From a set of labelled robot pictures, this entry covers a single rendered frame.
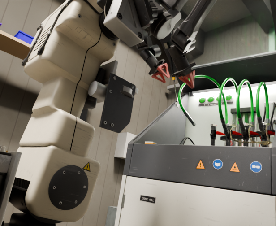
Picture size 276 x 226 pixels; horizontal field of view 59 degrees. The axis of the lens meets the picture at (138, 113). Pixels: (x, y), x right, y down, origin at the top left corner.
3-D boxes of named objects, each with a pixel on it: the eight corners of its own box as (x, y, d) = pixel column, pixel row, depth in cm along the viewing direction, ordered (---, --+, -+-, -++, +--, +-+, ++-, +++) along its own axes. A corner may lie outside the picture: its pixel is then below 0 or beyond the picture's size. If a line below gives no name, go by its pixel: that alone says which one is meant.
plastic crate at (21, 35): (42, 63, 262) (45, 54, 266) (52, 57, 245) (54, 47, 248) (7, 48, 240) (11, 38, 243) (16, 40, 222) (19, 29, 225)
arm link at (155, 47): (134, 40, 132) (146, 37, 127) (147, 36, 140) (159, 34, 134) (139, 62, 136) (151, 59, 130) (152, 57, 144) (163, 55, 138)
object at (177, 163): (128, 175, 118) (133, 143, 123) (134, 176, 122) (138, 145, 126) (271, 194, 80) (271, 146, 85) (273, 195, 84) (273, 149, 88)
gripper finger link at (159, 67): (169, 80, 134) (158, 67, 136) (175, 72, 128) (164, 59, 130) (161, 84, 130) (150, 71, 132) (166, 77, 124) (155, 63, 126)
